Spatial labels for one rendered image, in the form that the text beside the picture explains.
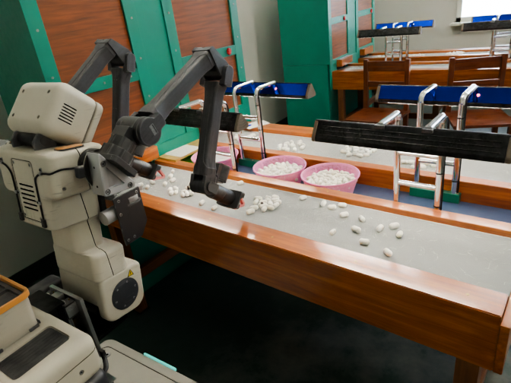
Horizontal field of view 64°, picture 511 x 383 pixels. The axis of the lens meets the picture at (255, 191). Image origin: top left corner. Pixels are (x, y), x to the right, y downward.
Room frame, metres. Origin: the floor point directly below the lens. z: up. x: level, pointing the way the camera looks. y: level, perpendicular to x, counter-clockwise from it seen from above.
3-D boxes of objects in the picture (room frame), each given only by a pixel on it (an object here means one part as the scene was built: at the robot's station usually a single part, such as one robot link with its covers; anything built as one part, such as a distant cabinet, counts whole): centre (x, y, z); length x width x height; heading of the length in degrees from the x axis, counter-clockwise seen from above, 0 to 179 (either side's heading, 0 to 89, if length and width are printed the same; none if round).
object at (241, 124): (1.87, 0.25, 1.08); 0.62 x 0.08 x 0.07; 49
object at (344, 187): (1.72, -0.35, 0.72); 0.27 x 0.27 x 0.10
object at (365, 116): (3.60, -1.18, 0.45); 0.44 x 0.44 x 0.91; 49
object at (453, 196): (1.60, -0.80, 0.90); 0.20 x 0.19 x 0.45; 49
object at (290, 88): (2.29, -0.11, 1.08); 0.62 x 0.08 x 0.07; 49
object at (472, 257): (1.54, -0.04, 0.73); 1.81 x 0.30 x 0.02; 49
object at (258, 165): (1.90, -0.13, 0.72); 0.27 x 0.27 x 0.10
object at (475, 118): (3.17, -1.85, 0.45); 0.44 x 0.44 x 0.91; 74
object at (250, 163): (2.23, -0.06, 0.90); 0.20 x 0.19 x 0.45; 49
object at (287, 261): (1.38, 0.10, 0.67); 1.81 x 0.12 x 0.19; 49
